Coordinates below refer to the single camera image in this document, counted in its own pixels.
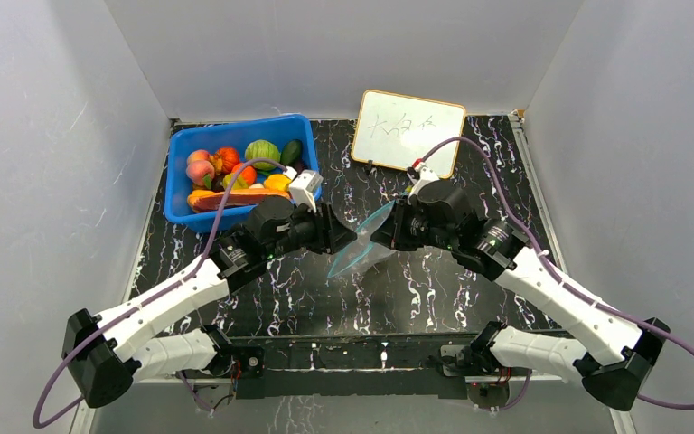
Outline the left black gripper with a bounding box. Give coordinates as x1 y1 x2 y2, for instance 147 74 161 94
265 198 357 261

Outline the clear zip top bag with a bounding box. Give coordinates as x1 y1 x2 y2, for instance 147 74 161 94
327 202 397 279

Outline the yellow bell pepper toy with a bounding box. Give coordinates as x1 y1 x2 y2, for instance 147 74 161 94
263 174 292 193

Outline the green round melon toy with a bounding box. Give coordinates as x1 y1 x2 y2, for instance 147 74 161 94
244 139 280 172

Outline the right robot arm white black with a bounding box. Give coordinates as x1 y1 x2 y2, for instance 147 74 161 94
370 180 664 411

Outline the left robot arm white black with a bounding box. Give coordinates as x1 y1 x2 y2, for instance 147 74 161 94
61 196 357 408

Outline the dark green avocado toy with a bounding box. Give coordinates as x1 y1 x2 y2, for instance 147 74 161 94
279 139 304 166

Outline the white dry-erase board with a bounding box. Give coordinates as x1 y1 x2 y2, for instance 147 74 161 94
351 90 466 171

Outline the orange tangerine toy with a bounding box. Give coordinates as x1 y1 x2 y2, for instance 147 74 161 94
231 163 257 188

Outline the blue plastic bin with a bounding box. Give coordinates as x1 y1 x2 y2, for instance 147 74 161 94
163 114 319 233

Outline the hot dog bun toy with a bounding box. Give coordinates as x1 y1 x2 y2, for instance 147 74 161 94
186 188 291 213

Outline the orange pumpkin toy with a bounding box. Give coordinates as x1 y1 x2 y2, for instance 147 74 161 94
210 146 240 175

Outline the pink peach toy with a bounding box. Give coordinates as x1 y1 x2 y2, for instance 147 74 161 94
186 149 211 165
185 160 216 190

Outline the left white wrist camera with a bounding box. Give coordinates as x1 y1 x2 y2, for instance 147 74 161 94
286 167 323 213

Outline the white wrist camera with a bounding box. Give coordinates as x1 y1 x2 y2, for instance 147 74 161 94
286 167 323 213
406 158 439 197

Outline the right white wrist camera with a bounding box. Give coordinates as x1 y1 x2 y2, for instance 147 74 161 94
406 158 439 197

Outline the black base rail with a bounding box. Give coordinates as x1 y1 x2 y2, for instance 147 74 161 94
83 332 624 414

